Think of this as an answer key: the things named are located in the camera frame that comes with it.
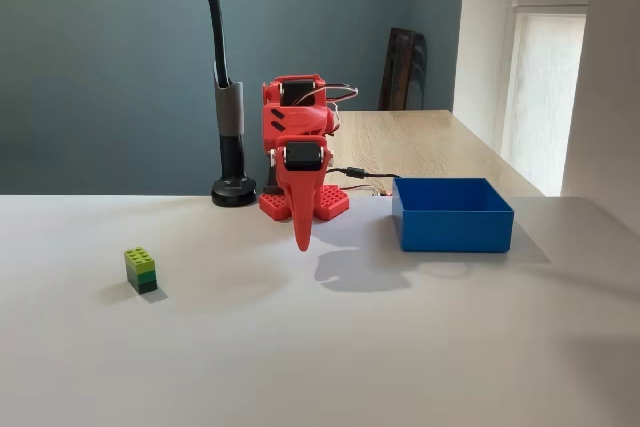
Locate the green lego brick stack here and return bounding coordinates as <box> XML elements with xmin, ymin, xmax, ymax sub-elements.
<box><xmin>123</xmin><ymin>245</ymin><xmax>159</xmax><ymax>296</ymax></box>

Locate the blue plastic bin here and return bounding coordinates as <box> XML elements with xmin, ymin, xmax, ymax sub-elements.
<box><xmin>391</xmin><ymin>177</ymin><xmax>515</xmax><ymax>253</ymax></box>

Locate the black gooseneck stand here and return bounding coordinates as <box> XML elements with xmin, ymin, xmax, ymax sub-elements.
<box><xmin>198</xmin><ymin>0</ymin><xmax>259</xmax><ymax>208</ymax></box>

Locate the light wooden table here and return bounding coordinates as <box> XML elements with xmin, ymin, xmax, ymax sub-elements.
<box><xmin>319</xmin><ymin>109</ymin><xmax>546</xmax><ymax>198</ymax></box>

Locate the white window blind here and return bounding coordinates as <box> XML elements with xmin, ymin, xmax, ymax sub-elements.
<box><xmin>499</xmin><ymin>0</ymin><xmax>594</xmax><ymax>196</ymax></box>

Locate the black power cable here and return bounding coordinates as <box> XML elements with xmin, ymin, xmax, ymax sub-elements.
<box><xmin>327</xmin><ymin>166</ymin><xmax>401</xmax><ymax>181</ymax></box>

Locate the grey servo cable loop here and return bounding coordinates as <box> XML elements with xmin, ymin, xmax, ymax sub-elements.
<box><xmin>299</xmin><ymin>84</ymin><xmax>360</xmax><ymax>116</ymax></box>

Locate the dark wooden frame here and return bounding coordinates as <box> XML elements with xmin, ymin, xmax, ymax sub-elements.
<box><xmin>378</xmin><ymin>27</ymin><xmax>429</xmax><ymax>112</ymax></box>

